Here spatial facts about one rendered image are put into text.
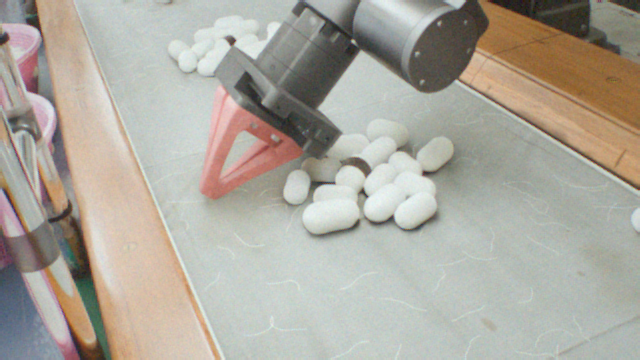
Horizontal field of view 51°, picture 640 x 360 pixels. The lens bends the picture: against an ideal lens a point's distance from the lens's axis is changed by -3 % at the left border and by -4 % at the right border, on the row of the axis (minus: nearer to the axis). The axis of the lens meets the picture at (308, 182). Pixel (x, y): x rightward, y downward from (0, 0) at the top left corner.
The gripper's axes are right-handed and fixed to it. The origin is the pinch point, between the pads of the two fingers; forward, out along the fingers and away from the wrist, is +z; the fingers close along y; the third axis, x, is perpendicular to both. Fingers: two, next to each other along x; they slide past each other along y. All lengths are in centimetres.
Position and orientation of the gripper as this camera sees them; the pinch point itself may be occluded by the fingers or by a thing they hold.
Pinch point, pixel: (213, 186)
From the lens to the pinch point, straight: 51.8
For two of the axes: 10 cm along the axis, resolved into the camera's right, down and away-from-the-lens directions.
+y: 3.7, 4.5, -8.1
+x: 7.2, 4.2, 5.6
